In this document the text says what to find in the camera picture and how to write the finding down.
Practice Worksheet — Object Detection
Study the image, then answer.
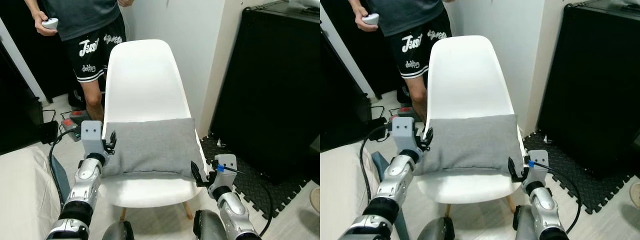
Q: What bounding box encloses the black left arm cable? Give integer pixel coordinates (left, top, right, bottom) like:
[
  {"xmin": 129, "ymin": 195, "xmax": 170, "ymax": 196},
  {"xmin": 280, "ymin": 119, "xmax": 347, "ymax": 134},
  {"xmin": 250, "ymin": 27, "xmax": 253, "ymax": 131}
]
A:
[
  {"xmin": 360, "ymin": 124, "xmax": 396, "ymax": 204},
  {"xmin": 48, "ymin": 127, "xmax": 84, "ymax": 206}
]

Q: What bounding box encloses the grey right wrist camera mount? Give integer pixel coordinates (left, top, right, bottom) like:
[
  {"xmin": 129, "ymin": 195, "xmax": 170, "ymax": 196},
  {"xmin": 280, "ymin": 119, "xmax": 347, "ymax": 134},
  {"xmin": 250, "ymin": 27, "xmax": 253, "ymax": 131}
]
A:
[
  {"xmin": 214, "ymin": 154, "xmax": 237, "ymax": 188},
  {"xmin": 527, "ymin": 150, "xmax": 549, "ymax": 182}
]

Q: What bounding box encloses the person in black shorts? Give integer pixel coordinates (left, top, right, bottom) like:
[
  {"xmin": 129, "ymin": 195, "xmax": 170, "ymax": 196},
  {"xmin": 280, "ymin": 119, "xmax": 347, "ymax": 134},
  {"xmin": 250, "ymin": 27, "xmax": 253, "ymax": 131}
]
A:
[
  {"xmin": 25, "ymin": 0, "xmax": 136, "ymax": 122},
  {"xmin": 347, "ymin": 0, "xmax": 456, "ymax": 124}
]

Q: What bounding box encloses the beige bed mattress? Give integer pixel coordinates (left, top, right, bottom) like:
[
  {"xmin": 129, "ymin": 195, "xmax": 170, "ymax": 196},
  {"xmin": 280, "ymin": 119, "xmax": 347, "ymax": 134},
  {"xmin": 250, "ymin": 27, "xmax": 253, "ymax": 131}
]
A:
[
  {"xmin": 320, "ymin": 140, "xmax": 381, "ymax": 240},
  {"xmin": 0, "ymin": 144, "xmax": 62, "ymax": 240}
]

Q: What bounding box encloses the grey pillow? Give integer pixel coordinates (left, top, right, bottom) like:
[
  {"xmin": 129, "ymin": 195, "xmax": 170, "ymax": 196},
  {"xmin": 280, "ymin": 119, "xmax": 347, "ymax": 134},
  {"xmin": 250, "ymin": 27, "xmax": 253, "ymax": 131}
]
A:
[
  {"xmin": 417, "ymin": 114, "xmax": 526, "ymax": 177},
  {"xmin": 101, "ymin": 117, "xmax": 206, "ymax": 179}
]

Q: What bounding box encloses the grey robot right leg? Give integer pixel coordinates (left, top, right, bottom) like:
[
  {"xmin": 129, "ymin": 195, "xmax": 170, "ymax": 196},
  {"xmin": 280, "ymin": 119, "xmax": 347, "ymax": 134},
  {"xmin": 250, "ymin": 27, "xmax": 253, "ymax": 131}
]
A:
[
  {"xmin": 512, "ymin": 205, "xmax": 537, "ymax": 240},
  {"xmin": 193, "ymin": 210, "xmax": 227, "ymax": 240}
]

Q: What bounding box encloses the black foam floor mat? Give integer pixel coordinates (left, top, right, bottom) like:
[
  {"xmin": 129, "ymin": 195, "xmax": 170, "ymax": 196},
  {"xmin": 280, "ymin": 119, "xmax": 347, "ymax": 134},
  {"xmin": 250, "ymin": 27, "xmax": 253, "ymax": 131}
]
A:
[
  {"xmin": 522, "ymin": 130, "xmax": 640, "ymax": 215},
  {"xmin": 200, "ymin": 132, "xmax": 321, "ymax": 219}
]

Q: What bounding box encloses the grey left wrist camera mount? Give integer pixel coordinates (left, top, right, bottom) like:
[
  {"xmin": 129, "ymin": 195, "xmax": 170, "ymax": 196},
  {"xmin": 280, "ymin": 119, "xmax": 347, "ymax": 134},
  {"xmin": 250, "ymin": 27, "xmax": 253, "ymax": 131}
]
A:
[
  {"xmin": 81, "ymin": 120, "xmax": 105, "ymax": 156},
  {"xmin": 391, "ymin": 116, "xmax": 417, "ymax": 151}
]

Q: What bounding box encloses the black power adapter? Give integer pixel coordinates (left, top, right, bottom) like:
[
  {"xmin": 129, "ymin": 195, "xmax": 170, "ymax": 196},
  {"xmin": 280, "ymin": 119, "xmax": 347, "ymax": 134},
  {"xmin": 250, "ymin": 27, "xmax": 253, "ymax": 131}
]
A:
[
  {"xmin": 40, "ymin": 120, "xmax": 60, "ymax": 146},
  {"xmin": 370, "ymin": 117, "xmax": 389, "ymax": 137}
]

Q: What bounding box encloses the person's right hand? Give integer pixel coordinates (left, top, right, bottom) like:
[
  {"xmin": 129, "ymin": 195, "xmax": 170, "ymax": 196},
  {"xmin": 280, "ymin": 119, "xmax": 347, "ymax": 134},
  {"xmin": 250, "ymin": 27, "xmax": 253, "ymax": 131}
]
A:
[
  {"xmin": 352, "ymin": 7, "xmax": 381, "ymax": 33},
  {"xmin": 31, "ymin": 10, "xmax": 58, "ymax": 37}
]

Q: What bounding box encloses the black cabinet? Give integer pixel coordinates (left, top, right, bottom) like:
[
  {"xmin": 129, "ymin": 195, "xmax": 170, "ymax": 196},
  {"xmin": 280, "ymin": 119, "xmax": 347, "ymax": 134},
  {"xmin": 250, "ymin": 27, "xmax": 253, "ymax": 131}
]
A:
[
  {"xmin": 537, "ymin": 0, "xmax": 640, "ymax": 177},
  {"xmin": 210, "ymin": 0, "xmax": 321, "ymax": 184}
]

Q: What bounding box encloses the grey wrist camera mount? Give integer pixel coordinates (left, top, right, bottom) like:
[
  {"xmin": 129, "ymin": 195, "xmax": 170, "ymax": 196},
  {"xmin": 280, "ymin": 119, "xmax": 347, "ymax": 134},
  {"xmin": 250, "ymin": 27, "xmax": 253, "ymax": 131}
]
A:
[
  {"xmin": 527, "ymin": 150, "xmax": 549, "ymax": 182},
  {"xmin": 214, "ymin": 154, "xmax": 237, "ymax": 188},
  {"xmin": 81, "ymin": 120, "xmax": 105, "ymax": 156},
  {"xmin": 391, "ymin": 116, "xmax": 417, "ymax": 151}
]

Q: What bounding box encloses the black low furniture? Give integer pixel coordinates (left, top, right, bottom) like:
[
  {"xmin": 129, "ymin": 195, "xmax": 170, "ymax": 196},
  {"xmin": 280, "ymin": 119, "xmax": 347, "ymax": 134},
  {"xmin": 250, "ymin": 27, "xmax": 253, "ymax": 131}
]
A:
[
  {"xmin": 0, "ymin": 40, "xmax": 45, "ymax": 156},
  {"xmin": 320, "ymin": 30, "xmax": 374, "ymax": 153}
]

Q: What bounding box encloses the white plastic chair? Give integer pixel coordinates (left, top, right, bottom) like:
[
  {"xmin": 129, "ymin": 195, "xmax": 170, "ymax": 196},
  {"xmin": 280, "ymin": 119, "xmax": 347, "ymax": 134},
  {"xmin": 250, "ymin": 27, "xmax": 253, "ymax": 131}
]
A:
[
  {"xmin": 416, "ymin": 35, "xmax": 528, "ymax": 217},
  {"xmin": 98, "ymin": 39, "xmax": 208, "ymax": 221}
]

